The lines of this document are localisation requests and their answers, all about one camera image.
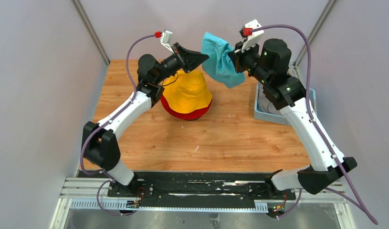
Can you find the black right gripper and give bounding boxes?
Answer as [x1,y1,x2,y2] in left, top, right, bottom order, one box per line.
[228,38,270,86]

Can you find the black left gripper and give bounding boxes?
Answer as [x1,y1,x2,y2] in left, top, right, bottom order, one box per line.
[154,43,209,84]

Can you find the light blue bucket hat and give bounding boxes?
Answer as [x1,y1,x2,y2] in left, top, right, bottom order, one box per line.
[201,32,246,88]

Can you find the yellow bucket hat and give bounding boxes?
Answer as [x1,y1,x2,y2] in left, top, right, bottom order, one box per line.
[162,70,212,114]

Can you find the red bucket hat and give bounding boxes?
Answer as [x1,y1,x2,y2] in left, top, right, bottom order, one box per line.
[160,96,212,121]

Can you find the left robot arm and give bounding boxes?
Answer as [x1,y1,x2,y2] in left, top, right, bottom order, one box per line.
[81,43,209,197]

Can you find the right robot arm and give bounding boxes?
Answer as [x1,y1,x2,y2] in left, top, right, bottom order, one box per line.
[228,39,357,199]

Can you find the grey hat in basket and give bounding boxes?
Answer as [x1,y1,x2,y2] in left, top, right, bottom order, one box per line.
[257,83,281,115]

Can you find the light blue plastic basket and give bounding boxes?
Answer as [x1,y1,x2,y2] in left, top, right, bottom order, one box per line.
[253,84,317,129]

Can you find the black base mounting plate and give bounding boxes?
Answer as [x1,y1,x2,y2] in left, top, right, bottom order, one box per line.
[98,171,296,212]

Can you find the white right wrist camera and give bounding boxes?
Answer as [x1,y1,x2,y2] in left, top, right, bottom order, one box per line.
[240,19,264,52]

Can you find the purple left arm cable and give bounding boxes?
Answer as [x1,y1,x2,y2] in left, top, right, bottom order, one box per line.
[80,31,163,217]

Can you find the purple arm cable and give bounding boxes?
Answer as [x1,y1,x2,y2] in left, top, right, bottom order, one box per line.
[251,24,379,226]
[80,31,163,217]

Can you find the aluminium frame rail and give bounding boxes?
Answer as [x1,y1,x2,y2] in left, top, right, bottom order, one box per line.
[50,172,356,229]

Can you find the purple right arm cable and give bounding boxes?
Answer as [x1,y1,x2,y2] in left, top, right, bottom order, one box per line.
[251,24,379,226]

